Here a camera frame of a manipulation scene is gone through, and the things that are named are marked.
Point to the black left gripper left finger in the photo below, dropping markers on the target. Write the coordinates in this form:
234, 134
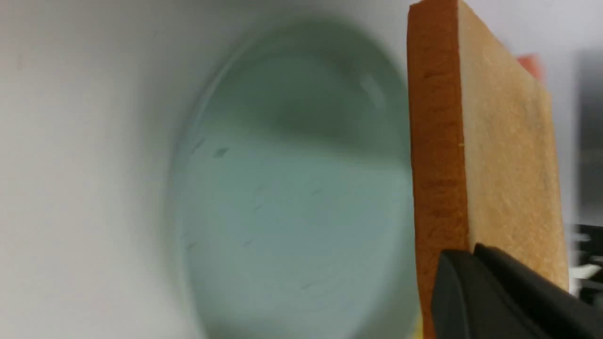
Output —
466, 304

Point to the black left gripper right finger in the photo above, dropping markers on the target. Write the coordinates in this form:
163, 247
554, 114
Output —
554, 310

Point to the toast slice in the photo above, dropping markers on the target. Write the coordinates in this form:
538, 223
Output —
483, 150

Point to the mint green plate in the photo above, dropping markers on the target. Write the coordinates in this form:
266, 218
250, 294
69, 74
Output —
293, 190

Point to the orange cube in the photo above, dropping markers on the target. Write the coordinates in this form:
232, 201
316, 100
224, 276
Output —
532, 64

